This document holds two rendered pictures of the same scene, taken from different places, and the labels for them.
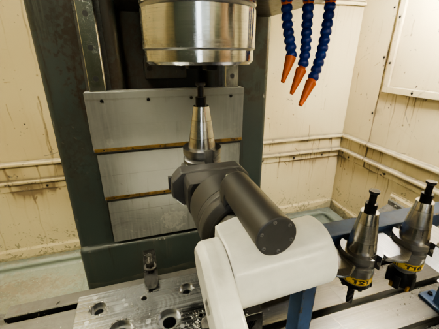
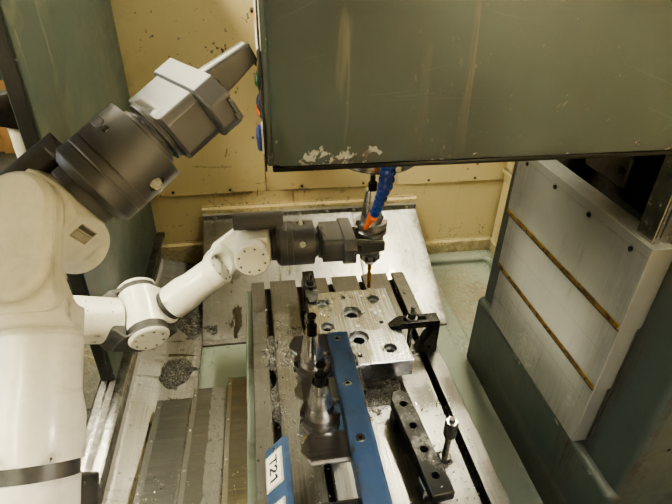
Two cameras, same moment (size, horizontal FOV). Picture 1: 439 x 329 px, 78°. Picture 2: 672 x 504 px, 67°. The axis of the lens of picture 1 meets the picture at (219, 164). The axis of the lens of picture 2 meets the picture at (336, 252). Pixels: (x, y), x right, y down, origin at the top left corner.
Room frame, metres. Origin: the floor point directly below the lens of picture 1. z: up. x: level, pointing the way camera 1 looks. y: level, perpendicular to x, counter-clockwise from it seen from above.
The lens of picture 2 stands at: (0.47, -0.85, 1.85)
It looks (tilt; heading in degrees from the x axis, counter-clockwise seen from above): 32 degrees down; 97
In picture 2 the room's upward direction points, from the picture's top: 1 degrees clockwise
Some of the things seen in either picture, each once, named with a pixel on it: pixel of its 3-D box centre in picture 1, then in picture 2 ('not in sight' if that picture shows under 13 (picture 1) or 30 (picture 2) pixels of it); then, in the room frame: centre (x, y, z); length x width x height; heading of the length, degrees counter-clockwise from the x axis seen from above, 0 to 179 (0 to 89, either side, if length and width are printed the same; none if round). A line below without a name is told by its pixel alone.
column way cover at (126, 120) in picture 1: (174, 166); (553, 288); (0.86, 0.16, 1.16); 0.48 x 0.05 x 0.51; 106
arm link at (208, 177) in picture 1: (218, 194); (322, 240); (0.34, 0.00, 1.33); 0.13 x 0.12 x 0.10; 107
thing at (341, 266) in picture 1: (330, 260); (308, 345); (0.34, -0.18, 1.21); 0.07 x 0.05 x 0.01; 16
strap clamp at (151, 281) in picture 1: (151, 275); (413, 328); (0.55, 0.18, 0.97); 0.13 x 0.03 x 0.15; 16
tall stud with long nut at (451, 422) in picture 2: not in sight; (448, 439); (0.63, -0.15, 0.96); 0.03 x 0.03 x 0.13
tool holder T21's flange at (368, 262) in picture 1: (359, 253); (312, 366); (0.36, -0.23, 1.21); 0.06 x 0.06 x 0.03
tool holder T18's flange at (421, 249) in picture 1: (411, 241); (320, 417); (0.39, -0.33, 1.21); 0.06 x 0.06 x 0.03
